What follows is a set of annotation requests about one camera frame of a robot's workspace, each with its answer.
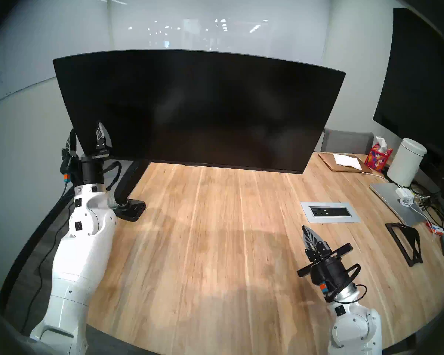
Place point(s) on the glass whiteboard without writing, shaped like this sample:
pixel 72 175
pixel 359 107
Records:
pixel 281 29

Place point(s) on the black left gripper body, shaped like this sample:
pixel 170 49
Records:
pixel 90 171

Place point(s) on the black curved wide monitor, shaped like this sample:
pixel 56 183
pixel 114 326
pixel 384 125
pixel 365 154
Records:
pixel 199 110

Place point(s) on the silver closed laptop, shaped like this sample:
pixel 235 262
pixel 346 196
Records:
pixel 392 202

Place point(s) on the black wall television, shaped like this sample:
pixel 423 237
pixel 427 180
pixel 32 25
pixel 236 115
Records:
pixel 418 80

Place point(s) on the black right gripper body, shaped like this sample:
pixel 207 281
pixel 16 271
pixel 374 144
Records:
pixel 333 273

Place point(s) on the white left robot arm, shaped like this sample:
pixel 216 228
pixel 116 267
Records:
pixel 77 261

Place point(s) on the silver table outlet box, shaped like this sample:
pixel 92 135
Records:
pixel 307 213

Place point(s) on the white cylindrical canister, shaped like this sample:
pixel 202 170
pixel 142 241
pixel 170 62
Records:
pixel 405 164

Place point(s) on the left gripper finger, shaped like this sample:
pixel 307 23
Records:
pixel 73 143
pixel 103 138

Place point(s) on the black monitor arm base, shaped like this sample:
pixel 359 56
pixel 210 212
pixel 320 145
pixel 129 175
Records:
pixel 133 210

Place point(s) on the glass whiteboard with writing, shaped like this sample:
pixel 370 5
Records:
pixel 48 40

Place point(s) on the brown leather desk pad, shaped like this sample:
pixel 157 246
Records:
pixel 327 162

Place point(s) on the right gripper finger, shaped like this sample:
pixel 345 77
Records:
pixel 322 247
pixel 310 245

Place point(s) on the white power adapter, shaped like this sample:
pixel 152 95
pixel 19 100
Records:
pixel 404 193

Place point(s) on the grey mesh office chair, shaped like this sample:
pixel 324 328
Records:
pixel 349 141

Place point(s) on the colourful floral tissue box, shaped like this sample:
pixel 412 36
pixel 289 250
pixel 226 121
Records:
pixel 378 158

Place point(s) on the black folding laptop stand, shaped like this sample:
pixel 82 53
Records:
pixel 414 252

